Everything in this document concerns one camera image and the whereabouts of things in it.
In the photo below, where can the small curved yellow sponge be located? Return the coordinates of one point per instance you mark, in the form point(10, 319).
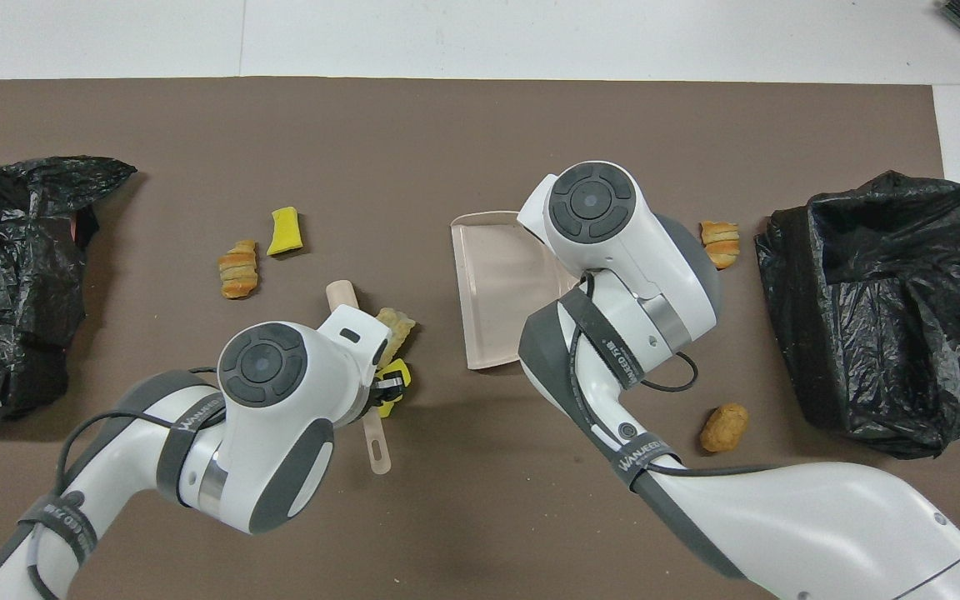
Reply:
point(284, 233)

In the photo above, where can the crumpled black trash bag bin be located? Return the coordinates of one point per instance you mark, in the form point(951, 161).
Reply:
point(5, 292)

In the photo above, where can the brown bread roll toy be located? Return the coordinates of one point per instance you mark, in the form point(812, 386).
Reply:
point(723, 427)

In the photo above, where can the pink bin under bag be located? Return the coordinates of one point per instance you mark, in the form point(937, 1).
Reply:
point(72, 227)

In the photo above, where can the striped toy croissant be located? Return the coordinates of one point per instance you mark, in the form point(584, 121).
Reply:
point(238, 271)
point(720, 244)

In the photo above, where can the beige plastic dustpan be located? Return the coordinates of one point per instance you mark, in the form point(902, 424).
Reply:
point(492, 292)

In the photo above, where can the beige hand brush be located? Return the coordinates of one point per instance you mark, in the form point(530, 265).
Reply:
point(378, 450)

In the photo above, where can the open black trash bag bin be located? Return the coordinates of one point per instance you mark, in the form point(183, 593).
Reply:
point(880, 333)

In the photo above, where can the brown table mat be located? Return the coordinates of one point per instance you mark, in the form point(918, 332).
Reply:
point(447, 125)

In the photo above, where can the yellow green sponge piece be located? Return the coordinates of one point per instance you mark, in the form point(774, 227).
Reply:
point(402, 368)

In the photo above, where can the pale toast slice toy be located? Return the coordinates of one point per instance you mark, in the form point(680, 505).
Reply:
point(397, 327)

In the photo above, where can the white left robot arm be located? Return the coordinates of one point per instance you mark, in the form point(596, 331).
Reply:
point(280, 433)

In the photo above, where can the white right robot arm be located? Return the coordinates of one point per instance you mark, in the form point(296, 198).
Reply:
point(647, 258)

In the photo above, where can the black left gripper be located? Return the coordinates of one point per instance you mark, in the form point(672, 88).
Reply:
point(388, 387)

